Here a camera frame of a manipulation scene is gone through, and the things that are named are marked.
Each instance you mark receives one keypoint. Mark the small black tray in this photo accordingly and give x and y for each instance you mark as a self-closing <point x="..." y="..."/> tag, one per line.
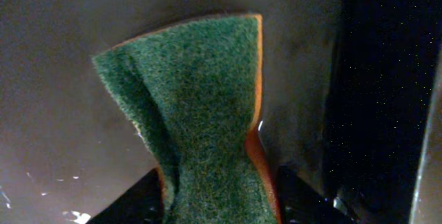
<point x="347" y="90"/>

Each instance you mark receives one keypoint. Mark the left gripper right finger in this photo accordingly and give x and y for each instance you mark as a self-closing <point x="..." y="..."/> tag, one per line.
<point x="300" y="204"/>

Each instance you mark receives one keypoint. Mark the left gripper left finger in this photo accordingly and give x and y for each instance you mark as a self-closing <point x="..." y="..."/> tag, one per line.
<point x="140" y="204"/>

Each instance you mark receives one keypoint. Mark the green orange sponge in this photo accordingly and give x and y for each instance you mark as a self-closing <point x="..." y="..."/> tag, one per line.
<point x="193" y="91"/>

